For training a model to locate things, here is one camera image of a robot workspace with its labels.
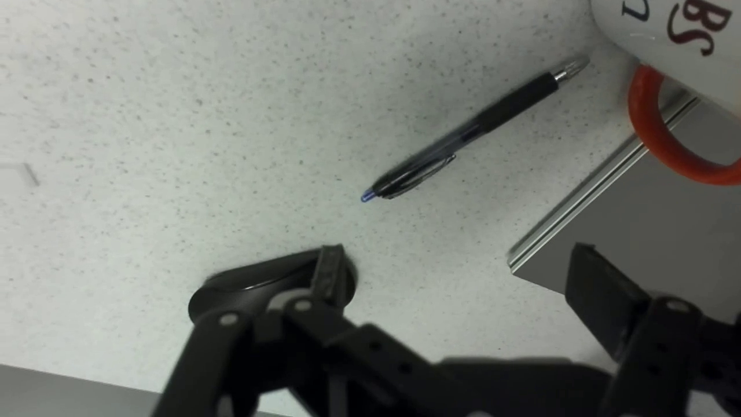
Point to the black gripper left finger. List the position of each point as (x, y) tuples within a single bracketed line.
[(308, 355)]

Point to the black ballpoint pen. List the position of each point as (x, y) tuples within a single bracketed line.
[(479, 128)]

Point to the grey closed laptop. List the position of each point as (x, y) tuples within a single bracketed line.
[(663, 222)]

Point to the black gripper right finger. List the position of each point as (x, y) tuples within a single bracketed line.
[(657, 348)]

